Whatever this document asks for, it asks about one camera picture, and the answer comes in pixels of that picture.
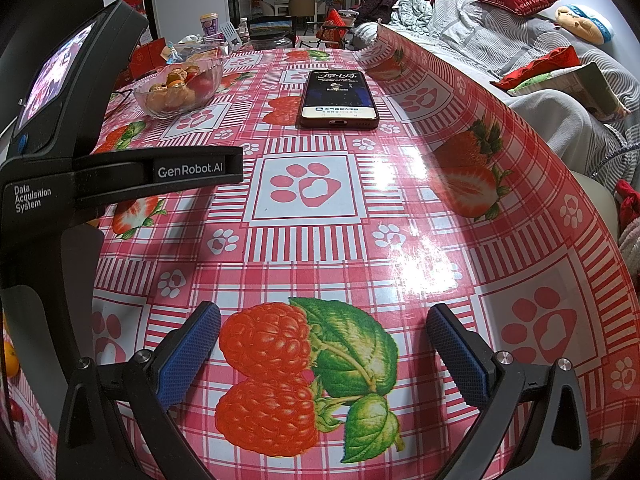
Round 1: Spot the orange mandarin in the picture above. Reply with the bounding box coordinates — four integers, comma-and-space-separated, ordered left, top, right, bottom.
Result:
2, 337, 21, 378

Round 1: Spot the clear glass bowl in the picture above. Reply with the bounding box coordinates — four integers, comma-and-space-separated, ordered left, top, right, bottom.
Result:
132, 55, 226, 120

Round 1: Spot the dark smartphone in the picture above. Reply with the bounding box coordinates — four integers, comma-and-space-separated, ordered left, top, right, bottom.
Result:
298, 69, 381, 131

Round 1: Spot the sofa with pale cover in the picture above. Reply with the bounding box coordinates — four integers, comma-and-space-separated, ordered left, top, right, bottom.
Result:
350, 0, 640, 191

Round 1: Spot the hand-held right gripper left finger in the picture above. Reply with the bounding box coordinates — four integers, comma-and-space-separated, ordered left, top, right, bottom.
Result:
56, 301, 222, 480

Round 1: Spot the purple cup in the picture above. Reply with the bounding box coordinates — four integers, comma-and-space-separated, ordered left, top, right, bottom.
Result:
200, 12, 223, 40

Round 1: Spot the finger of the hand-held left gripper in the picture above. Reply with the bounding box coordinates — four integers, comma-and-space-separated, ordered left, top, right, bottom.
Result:
72, 145, 244, 207

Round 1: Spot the yellow plush toy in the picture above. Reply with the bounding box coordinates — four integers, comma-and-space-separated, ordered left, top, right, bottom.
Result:
555, 5, 613, 45

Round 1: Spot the dining chair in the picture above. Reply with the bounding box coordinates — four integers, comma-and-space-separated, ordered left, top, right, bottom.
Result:
287, 0, 317, 23

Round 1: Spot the pile of snack packets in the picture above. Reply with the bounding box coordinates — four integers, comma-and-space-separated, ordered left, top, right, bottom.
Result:
160, 35, 228, 63

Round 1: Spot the printed cushion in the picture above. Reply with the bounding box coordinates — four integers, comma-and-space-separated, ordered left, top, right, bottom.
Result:
507, 62, 632, 122

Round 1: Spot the heap of clothes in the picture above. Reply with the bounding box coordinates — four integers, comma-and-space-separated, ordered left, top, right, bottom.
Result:
357, 0, 441, 26

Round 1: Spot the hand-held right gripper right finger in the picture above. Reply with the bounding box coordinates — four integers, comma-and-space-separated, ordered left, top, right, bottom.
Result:
426, 302, 593, 480

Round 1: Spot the red gift bag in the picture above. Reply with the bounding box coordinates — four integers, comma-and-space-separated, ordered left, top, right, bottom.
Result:
315, 7, 356, 41

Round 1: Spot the red knitted cloth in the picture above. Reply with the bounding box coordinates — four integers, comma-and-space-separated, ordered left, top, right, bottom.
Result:
614, 180, 640, 231

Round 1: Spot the pink strawberry print tablecloth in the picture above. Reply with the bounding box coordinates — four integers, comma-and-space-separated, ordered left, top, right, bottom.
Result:
0, 25, 640, 480

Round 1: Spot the pile of kumquats and walnuts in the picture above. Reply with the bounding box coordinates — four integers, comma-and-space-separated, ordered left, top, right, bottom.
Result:
145, 59, 218, 111

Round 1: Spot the red frilled pillow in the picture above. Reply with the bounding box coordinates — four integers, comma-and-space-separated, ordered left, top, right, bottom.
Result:
490, 46, 583, 92

